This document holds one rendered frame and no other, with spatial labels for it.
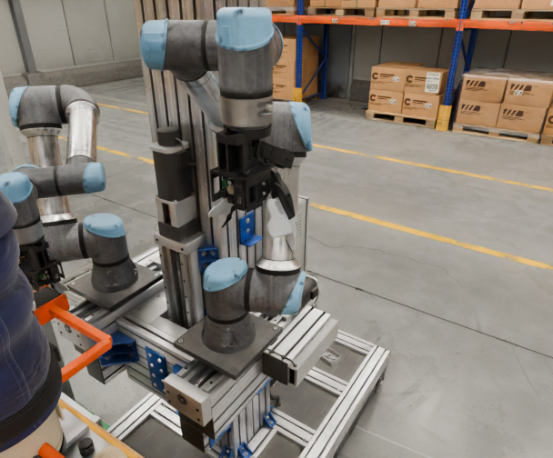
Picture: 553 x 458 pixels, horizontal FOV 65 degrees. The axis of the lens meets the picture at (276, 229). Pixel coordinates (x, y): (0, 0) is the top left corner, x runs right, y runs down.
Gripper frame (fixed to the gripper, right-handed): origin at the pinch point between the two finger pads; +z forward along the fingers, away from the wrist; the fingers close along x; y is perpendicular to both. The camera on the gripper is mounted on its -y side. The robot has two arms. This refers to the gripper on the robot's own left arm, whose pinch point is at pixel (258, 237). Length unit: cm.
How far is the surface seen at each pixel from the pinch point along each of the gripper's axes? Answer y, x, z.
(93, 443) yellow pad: 26, -23, 42
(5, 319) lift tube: 33.5, -20.8, 4.3
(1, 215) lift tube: 29.1, -22.2, -10.1
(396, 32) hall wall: -808, -270, 23
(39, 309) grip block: 14, -57, 31
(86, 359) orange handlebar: 17, -35, 33
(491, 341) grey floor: -193, 35, 152
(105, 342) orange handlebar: 11.7, -35.4, 32.7
